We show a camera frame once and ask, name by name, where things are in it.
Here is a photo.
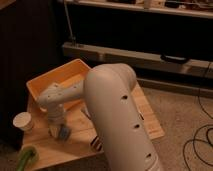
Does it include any black cable on floor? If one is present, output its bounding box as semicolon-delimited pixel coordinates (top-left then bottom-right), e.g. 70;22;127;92
182;61;213;168

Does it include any yellow plastic tray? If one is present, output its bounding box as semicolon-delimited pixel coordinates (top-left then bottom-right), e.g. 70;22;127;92
25;58;92;113

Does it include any wooden table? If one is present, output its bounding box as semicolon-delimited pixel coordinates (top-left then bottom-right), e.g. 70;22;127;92
21;71;166;171

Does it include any grey folded cloth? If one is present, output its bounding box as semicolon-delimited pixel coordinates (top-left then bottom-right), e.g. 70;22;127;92
81;107;91;120

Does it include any white paper cup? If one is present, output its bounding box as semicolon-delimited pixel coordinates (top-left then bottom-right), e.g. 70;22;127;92
13;112;34;131

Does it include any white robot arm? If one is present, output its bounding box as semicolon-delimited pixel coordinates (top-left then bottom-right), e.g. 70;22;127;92
37;63;164;171

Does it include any grey metal shelf rack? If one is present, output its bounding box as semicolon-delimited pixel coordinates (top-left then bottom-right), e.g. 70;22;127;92
56;0;213;98

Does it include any black handle on shelf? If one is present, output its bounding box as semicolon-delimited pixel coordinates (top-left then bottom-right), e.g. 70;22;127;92
160;54;190;64

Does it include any striped dark cloth roll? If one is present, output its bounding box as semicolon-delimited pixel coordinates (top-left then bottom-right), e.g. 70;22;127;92
90;136;102;151

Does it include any green curved object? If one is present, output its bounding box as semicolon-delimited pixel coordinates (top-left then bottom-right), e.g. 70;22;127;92
16;146;39;171

